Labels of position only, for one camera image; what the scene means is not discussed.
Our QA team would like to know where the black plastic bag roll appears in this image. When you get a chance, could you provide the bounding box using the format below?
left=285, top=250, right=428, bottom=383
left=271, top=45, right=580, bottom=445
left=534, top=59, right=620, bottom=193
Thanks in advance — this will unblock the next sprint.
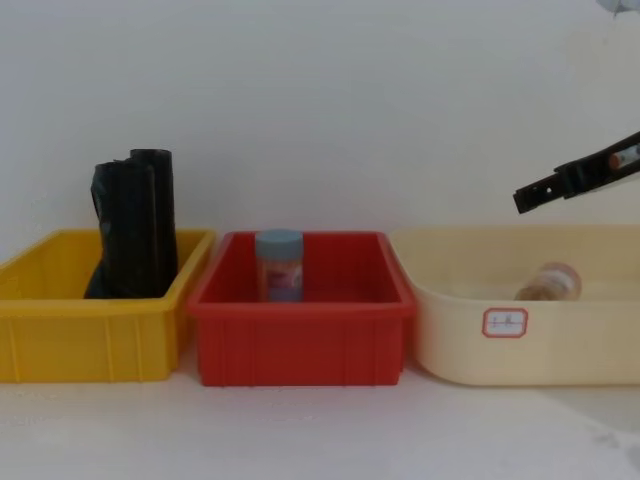
left=129, top=147, right=180, bottom=297
left=82, top=159, right=157, bottom=300

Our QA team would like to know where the yellow plastic bin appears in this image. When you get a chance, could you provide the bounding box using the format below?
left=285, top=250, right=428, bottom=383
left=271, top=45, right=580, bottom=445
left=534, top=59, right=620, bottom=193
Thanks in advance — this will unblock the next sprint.
left=0, top=228, right=217, bottom=385

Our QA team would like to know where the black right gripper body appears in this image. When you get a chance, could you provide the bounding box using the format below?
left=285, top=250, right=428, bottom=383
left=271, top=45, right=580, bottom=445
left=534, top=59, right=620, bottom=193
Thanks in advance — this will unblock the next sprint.
left=552, top=131, right=640, bottom=201

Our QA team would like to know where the clear jar with brown contents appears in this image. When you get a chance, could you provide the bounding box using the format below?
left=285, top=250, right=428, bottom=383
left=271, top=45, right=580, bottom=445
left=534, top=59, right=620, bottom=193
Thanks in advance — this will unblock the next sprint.
left=513, top=262, right=583, bottom=303

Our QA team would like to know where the jar with blue lid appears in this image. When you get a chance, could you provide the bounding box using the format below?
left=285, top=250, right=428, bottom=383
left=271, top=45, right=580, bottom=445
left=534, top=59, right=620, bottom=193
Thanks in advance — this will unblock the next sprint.
left=255, top=228, right=305, bottom=303

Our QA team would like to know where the red plastic bin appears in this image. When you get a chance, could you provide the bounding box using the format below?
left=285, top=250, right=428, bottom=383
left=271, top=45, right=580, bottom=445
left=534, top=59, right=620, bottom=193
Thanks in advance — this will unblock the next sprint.
left=186, top=230, right=416, bottom=388

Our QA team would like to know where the white red-bordered sticker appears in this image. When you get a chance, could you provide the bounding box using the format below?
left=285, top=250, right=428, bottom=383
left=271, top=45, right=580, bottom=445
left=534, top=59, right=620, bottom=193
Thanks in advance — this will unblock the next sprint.
left=481, top=307, right=530, bottom=340

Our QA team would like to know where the white table cloth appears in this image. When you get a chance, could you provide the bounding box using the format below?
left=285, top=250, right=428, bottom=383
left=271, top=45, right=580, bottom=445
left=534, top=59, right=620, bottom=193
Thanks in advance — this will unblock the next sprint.
left=0, top=368, right=640, bottom=480

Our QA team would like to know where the cream plastic tub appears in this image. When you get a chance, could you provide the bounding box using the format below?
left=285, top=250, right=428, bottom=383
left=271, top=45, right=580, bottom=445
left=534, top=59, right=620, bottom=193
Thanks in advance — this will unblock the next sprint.
left=389, top=224, right=640, bottom=387

